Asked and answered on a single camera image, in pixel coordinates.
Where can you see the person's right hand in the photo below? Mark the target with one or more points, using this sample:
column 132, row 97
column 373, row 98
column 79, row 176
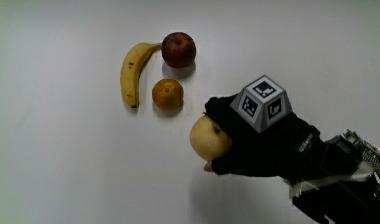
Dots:
column 258, row 149

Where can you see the yellow pear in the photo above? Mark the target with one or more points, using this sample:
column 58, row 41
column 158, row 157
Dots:
column 208, row 141

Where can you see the person's right forearm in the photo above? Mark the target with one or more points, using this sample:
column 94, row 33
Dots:
column 339, row 189

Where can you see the orange tangerine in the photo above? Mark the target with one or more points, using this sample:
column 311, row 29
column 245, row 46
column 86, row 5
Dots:
column 167, row 94

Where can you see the red apple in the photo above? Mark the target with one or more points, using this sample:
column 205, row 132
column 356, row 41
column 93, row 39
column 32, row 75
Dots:
column 178, row 49

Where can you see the yellow banana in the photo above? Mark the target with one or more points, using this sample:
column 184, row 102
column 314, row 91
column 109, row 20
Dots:
column 132, row 73

